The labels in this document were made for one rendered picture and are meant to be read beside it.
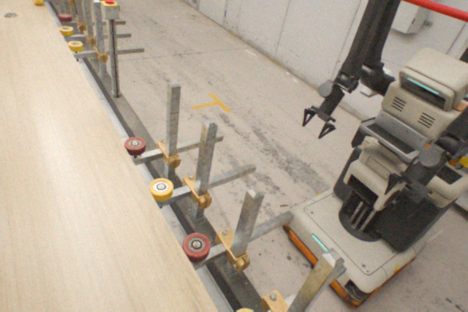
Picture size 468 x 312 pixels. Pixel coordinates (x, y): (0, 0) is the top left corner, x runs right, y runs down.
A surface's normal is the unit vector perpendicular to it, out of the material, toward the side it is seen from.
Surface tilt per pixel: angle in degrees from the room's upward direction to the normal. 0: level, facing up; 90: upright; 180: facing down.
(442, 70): 42
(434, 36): 90
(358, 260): 0
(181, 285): 0
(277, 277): 0
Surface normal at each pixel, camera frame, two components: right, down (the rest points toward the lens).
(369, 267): 0.16, -0.78
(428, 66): -0.44, -0.41
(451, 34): -0.82, 0.24
